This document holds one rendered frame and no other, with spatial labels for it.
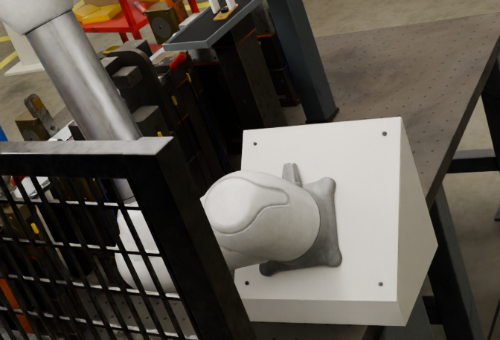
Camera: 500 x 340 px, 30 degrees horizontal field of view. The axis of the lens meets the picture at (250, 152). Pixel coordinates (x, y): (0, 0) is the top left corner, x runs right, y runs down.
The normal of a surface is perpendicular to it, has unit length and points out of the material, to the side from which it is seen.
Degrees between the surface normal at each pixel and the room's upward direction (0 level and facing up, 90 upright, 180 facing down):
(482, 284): 0
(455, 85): 0
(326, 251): 54
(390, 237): 45
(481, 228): 0
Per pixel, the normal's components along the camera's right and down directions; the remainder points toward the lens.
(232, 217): -0.44, -0.32
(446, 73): -0.32, -0.84
